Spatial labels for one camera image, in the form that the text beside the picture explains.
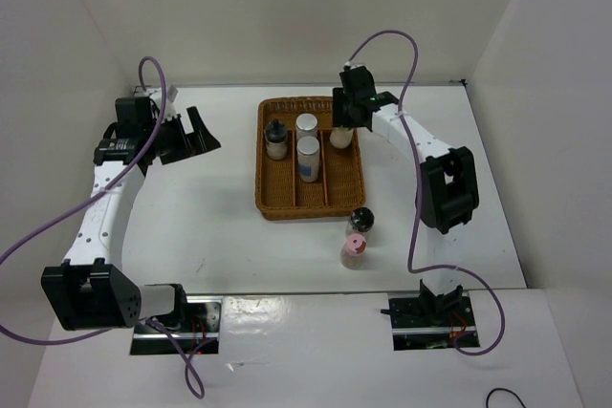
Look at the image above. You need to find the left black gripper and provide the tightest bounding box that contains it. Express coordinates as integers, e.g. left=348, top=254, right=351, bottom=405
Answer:
left=144, top=106, right=220, bottom=164

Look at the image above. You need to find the yellow-lid spice bottle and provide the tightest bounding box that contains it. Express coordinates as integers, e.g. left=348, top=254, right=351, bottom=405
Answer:
left=329, top=127, right=354, bottom=149

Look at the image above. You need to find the silver-lid blue-label bottle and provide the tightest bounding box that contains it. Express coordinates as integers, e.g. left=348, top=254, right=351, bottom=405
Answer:
left=295, top=113, right=318, bottom=140
left=296, top=136, right=320, bottom=183

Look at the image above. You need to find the black-lid spice bottle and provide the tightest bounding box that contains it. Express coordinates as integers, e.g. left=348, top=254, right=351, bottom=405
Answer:
left=264, top=118, right=288, bottom=161
left=345, top=206, right=375, bottom=239

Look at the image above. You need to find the pink-lid spice bottle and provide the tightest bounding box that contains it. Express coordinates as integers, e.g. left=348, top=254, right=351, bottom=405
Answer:
left=340, top=233, right=367, bottom=269

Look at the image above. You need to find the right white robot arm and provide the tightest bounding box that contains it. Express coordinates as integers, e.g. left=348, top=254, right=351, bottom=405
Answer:
left=332, top=62, right=479, bottom=325

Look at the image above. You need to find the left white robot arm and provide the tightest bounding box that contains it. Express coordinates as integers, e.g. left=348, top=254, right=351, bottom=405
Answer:
left=41, top=96, right=221, bottom=332

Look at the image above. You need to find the brown wicker divided tray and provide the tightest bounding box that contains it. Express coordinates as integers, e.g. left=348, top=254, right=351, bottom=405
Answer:
left=254, top=97, right=365, bottom=221

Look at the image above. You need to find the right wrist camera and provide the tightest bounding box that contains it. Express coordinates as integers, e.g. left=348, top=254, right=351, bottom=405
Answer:
left=343, top=61, right=366, bottom=72

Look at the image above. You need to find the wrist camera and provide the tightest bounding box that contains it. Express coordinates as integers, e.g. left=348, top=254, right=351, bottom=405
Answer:
left=343, top=61, right=366, bottom=72
left=133, top=85, right=178, bottom=119

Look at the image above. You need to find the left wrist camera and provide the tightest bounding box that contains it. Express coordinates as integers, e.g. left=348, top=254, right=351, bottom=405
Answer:
left=133, top=85, right=178, bottom=119

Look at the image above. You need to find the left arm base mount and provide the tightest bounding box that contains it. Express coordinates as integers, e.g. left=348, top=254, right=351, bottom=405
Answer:
left=129, top=295, right=223, bottom=356

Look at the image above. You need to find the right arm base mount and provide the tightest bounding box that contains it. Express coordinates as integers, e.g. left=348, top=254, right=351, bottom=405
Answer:
left=380, top=282, right=480, bottom=351

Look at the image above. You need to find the thin black cable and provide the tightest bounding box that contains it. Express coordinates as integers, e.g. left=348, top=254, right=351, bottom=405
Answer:
left=486, top=386, right=527, bottom=408

